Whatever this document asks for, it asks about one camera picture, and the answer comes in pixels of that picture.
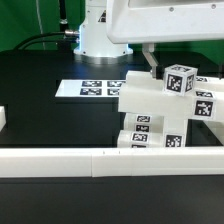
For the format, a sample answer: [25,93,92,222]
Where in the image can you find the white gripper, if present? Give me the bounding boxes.
[106,0,224,80]

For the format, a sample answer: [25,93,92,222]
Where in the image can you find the tagged white cube nut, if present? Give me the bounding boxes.
[164,64,198,96]

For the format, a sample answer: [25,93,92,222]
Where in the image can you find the white chair back frame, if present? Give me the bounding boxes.
[118,71,224,122]

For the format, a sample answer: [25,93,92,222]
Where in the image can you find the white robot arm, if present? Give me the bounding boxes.
[74,0,224,78]

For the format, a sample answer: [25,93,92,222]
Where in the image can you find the white right fence piece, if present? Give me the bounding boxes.
[205,121,224,145]

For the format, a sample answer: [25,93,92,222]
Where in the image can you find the white fence piece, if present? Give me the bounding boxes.
[0,106,6,132]
[205,121,224,145]

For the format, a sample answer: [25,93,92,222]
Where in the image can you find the white left fence piece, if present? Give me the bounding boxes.
[0,106,6,132]

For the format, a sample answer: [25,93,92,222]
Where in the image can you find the white marker base plate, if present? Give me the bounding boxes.
[55,79,124,98]

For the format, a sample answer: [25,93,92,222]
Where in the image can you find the black cable with connector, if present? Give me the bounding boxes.
[13,29,81,51]

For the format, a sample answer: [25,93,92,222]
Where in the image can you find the white front fence rail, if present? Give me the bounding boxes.
[0,147,224,178]

